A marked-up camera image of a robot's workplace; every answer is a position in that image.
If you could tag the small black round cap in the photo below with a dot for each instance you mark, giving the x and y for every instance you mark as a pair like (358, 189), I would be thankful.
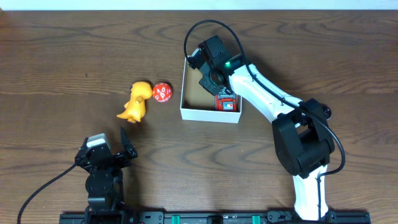
(327, 112)

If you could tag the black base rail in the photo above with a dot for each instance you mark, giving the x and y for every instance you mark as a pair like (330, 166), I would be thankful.
(272, 216)

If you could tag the open cardboard box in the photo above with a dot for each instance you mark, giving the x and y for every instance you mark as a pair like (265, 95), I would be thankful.
(196, 104)

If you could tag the red grey toy fire truck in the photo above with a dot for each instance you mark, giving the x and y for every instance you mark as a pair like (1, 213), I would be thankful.
(225, 102)

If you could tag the red ball with white letters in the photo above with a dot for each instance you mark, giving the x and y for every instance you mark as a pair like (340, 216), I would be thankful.
(162, 92)

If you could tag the orange toy dinosaur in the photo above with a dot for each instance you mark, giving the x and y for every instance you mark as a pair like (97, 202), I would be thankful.
(135, 109)

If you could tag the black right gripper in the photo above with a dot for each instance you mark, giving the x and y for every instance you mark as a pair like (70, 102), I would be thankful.
(194, 59)

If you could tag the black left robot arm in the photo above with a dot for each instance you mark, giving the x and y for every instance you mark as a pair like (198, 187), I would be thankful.
(105, 181)

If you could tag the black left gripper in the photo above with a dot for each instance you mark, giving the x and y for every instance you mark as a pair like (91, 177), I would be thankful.
(109, 157)

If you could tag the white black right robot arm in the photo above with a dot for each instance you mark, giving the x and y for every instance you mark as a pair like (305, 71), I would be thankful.
(302, 138)

